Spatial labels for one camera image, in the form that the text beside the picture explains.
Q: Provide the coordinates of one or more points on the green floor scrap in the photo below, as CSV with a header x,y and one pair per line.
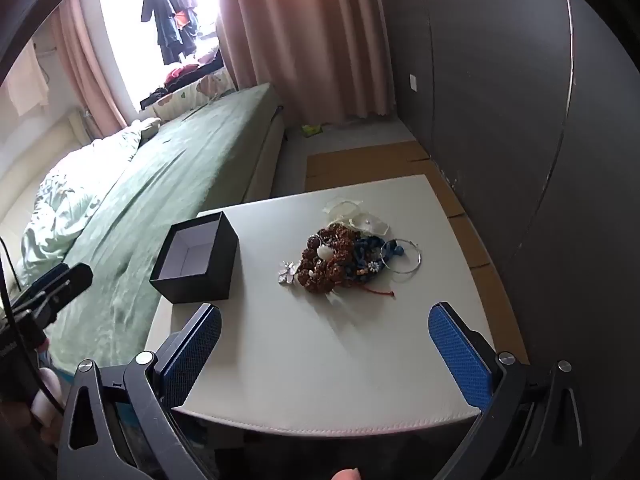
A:
x,y
311,130

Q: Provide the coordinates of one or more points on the narrow pink curtain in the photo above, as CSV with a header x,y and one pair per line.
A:
x,y
85,70

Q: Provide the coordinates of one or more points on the brown cardboard sheet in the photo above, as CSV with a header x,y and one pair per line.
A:
x,y
360,165

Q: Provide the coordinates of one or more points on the dark grey wardrobe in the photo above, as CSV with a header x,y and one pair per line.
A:
x,y
500,110

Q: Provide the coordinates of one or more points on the black gift box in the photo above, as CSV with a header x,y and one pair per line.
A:
x,y
210,280

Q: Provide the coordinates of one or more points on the floral pillow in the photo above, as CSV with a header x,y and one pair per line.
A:
x,y
200,91

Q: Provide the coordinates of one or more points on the bed with green sheet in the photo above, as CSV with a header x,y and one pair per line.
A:
x,y
175,170

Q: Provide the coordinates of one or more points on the colourful trinkets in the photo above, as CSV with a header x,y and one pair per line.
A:
x,y
330,272

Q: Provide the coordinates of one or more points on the person's left hand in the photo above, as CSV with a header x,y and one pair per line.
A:
x,y
47,392

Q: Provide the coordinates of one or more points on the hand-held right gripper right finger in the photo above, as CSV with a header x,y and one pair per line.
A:
x,y
460,360

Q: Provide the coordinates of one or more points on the silver bangle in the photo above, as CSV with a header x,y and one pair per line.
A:
x,y
400,271

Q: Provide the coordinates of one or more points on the hanging dark clothes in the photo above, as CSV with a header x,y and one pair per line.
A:
x,y
165,10

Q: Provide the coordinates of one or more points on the wide pink curtain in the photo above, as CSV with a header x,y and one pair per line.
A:
x,y
310,35

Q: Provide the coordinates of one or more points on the hanging cream towel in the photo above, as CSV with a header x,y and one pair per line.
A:
x,y
25,85

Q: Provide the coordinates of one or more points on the white shell pendant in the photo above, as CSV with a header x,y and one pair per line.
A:
x,y
325,251

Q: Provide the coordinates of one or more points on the white flower brooch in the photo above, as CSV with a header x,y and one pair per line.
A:
x,y
289,272

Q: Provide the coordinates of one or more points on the white wall socket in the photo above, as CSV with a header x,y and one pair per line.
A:
x,y
413,82

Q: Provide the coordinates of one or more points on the pile of clothes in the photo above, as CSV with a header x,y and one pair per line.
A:
x,y
185,72

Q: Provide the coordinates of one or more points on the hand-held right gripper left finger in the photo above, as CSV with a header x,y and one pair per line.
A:
x,y
192,352

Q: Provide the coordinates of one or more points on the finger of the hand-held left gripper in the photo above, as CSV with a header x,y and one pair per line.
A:
x,y
70,280

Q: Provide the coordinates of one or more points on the person's right hand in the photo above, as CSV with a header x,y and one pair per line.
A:
x,y
347,474

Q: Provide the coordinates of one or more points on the white quilt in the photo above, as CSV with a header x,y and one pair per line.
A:
x,y
65,210

